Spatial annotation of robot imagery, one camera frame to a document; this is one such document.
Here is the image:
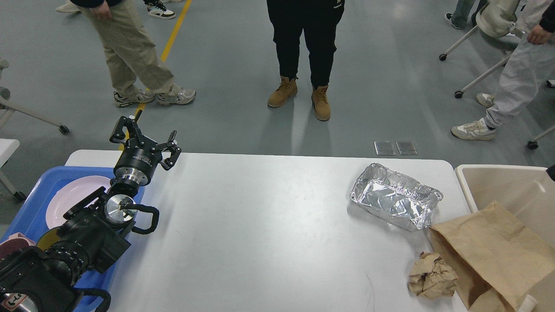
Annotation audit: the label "beige plastic bin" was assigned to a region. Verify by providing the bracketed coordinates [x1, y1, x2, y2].
[456, 165, 555, 312]

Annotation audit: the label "brown paper ball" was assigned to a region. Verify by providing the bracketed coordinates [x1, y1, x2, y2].
[408, 252, 458, 300]

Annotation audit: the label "blue mug yellow inside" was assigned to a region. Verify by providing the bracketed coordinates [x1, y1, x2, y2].
[36, 226, 61, 251]

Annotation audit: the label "person in khaki trousers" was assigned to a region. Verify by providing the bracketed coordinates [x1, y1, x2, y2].
[73, 0, 196, 108]

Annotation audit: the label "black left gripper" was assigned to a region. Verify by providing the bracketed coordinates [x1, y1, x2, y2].
[110, 110, 182, 186]

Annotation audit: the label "pink plate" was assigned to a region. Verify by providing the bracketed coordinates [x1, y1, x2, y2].
[46, 175, 110, 229]

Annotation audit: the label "large brown paper bag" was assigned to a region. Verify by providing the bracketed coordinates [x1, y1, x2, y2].
[429, 201, 554, 312]

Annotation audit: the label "metal floor plates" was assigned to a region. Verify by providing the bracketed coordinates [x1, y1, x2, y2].
[373, 141, 418, 156]

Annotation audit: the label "pink mug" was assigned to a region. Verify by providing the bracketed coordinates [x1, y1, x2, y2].
[0, 232, 36, 260]

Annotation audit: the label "blue plastic tray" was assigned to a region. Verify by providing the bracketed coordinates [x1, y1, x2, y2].
[3, 166, 143, 312]

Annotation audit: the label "person in black clothes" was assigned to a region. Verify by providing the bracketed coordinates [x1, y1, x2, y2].
[266, 0, 346, 122]

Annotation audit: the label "white chair legs left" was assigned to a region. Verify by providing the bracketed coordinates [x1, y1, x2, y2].
[0, 58, 70, 203]

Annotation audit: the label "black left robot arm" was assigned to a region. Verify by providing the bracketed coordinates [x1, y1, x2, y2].
[0, 110, 182, 312]

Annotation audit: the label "aluminium foil tray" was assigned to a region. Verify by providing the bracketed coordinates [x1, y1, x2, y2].
[349, 162, 444, 232]

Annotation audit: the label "person in grey sweatpants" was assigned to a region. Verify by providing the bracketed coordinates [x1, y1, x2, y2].
[451, 0, 555, 140]

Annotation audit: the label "white sneaker top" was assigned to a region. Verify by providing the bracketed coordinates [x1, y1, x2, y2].
[143, 0, 175, 20]

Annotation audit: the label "person in jeans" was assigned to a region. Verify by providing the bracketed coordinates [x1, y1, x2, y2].
[444, 0, 476, 29]

